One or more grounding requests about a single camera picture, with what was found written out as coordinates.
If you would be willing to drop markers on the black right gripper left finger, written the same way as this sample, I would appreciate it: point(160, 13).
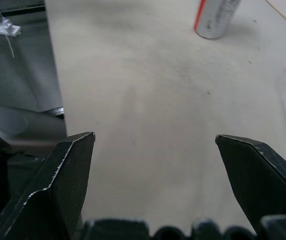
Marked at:
point(58, 190)

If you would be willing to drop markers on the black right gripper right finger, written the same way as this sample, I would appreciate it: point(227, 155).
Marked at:
point(260, 180)

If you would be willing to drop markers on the white and red can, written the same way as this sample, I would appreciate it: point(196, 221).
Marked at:
point(215, 18)

